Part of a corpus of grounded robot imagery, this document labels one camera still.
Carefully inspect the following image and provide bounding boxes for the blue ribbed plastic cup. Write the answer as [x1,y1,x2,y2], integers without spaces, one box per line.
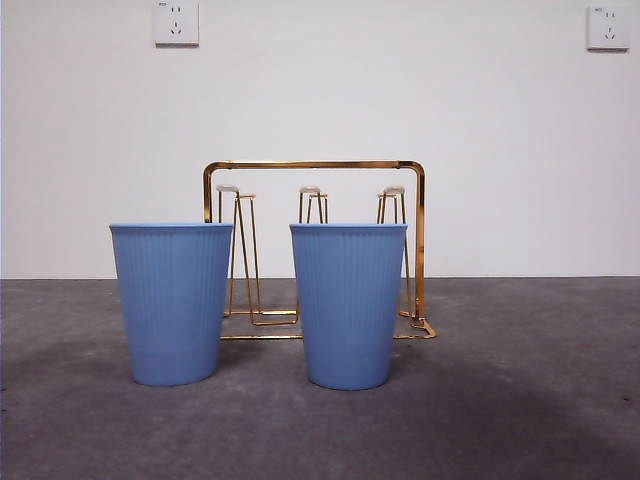
[289,222,409,391]
[108,222,235,387]

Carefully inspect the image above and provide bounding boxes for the gold wire cup rack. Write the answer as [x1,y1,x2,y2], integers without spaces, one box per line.
[202,159,437,342]

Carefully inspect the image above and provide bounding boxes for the white wall power socket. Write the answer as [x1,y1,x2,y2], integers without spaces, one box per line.
[586,5,631,52]
[152,0,200,49]

